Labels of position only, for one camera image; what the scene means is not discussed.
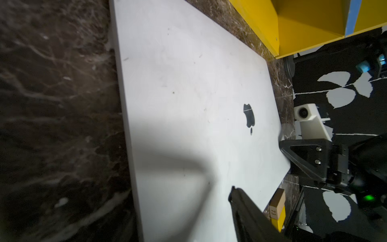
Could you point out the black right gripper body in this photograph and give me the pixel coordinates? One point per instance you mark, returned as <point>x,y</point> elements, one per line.
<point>359,169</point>

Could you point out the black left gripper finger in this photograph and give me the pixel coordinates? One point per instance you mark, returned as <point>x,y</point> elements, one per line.
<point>250,223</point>

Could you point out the silver laptop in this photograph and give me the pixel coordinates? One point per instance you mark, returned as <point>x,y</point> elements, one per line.
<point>200,118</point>

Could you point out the wooden flat block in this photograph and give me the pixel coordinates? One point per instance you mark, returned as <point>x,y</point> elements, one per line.
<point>277,203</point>

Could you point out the yellow shelf with blue board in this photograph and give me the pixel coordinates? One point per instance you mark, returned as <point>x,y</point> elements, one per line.
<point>290,27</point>

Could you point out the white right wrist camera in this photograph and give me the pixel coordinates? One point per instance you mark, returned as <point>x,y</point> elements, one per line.
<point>310,123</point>

